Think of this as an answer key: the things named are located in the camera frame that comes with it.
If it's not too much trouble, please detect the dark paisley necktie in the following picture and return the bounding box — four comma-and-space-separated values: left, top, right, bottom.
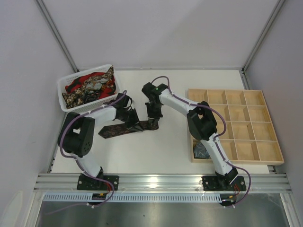
98, 120, 160, 140

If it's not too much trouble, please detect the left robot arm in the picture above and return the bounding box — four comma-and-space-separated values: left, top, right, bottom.
57, 92, 144, 190

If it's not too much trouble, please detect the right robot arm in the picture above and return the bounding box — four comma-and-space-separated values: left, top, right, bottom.
142, 82, 238, 189

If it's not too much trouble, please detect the brown floral tie in basket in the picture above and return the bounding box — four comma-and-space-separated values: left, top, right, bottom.
62, 66, 116, 109

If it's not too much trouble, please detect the rolled grey tie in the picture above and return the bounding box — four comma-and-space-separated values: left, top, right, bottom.
193, 141, 210, 159

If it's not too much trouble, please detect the white plastic basket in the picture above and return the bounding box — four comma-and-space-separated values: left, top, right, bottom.
57, 64, 122, 113

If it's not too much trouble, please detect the red patterned tie in basket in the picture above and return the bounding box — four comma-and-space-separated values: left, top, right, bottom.
62, 72, 116, 99

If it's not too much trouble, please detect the wooden compartment tray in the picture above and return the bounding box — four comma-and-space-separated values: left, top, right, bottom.
187, 89, 284, 166

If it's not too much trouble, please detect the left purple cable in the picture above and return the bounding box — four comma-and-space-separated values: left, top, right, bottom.
46, 90, 128, 215

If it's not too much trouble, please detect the purple cable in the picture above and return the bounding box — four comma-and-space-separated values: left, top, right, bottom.
46, 90, 128, 215
151, 76, 252, 209

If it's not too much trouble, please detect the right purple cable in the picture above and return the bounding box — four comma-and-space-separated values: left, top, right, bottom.
151, 76, 252, 209

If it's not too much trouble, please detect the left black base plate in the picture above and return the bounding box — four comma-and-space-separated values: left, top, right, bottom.
77, 174, 119, 191

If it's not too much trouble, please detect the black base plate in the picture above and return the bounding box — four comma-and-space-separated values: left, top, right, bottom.
77, 174, 119, 191
202, 175, 247, 192

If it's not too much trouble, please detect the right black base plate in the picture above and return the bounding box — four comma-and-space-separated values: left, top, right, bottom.
202, 175, 247, 192

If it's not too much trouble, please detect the aluminium rail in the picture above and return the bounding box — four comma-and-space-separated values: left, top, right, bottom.
34, 173, 292, 193

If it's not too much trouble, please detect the white slotted cable duct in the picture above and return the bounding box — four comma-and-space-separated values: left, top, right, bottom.
43, 192, 222, 203

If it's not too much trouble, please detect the left aluminium frame post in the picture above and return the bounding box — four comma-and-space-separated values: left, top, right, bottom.
34, 0, 79, 73

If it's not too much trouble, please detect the aluminium frame post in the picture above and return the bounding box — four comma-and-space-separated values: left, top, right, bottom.
242, 0, 287, 73
34, 0, 79, 73

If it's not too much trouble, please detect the right aluminium frame post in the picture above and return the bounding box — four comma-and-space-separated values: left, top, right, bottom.
242, 0, 287, 73

